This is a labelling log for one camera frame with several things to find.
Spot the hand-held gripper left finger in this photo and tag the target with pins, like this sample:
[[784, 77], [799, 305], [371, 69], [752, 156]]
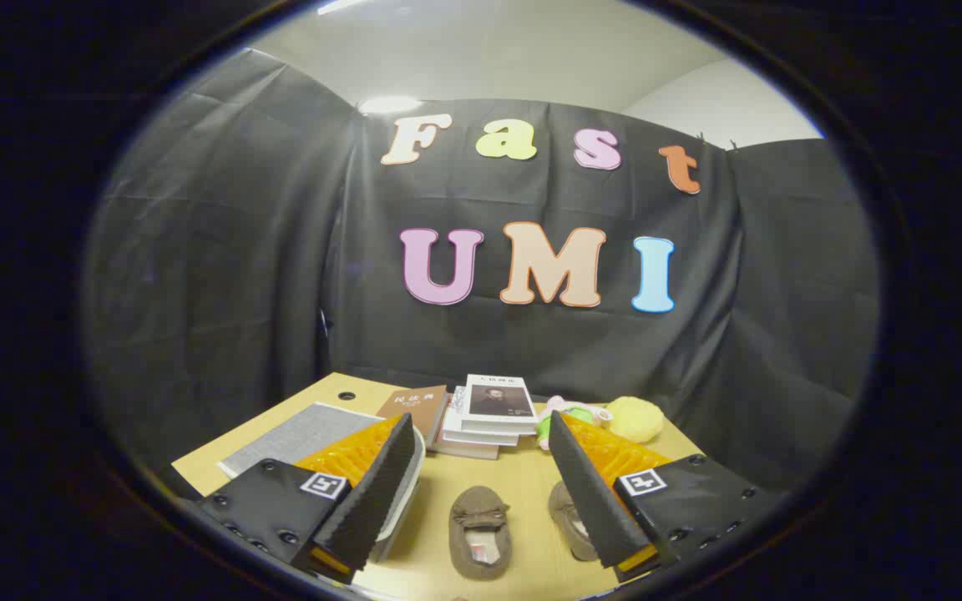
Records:
[[381, 484]]

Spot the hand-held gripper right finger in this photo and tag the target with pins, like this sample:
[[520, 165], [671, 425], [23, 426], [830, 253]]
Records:
[[594, 492]]

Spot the brown fuzzy shoe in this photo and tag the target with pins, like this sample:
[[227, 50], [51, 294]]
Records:
[[563, 509], [481, 513]]

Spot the beige storage box grey lid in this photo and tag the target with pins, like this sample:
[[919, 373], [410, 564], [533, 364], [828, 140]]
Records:
[[297, 438]]

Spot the green and pink plush toy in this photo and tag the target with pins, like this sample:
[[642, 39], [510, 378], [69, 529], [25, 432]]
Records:
[[577, 415]]

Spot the yellow plush toy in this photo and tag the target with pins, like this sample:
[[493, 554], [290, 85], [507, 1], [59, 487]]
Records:
[[635, 419]]

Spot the brown cover book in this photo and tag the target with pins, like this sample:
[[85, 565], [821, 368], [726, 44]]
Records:
[[416, 405]]

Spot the thick pale book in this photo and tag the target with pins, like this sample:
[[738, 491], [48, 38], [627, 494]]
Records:
[[468, 452]]

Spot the white book portrait cover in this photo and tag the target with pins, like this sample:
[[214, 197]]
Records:
[[498, 401]]

